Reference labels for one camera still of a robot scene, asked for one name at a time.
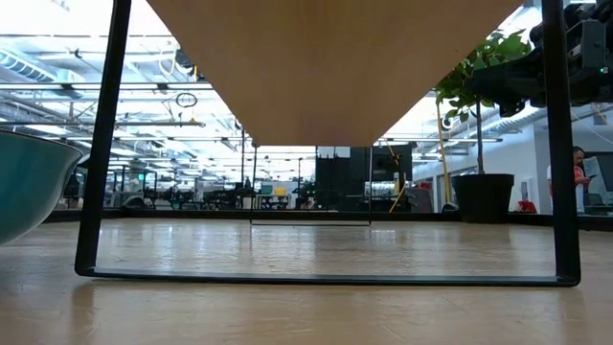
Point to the potted green plant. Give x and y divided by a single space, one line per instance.
481 196

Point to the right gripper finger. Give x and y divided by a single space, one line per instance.
517 81

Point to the black room divider panel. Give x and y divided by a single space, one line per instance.
364 177

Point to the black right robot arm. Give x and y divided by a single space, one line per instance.
589 33

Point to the black aluminium rig frame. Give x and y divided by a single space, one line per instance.
167 214

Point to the person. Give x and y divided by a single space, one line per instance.
578 177

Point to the teal bowl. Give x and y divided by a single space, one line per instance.
29 182

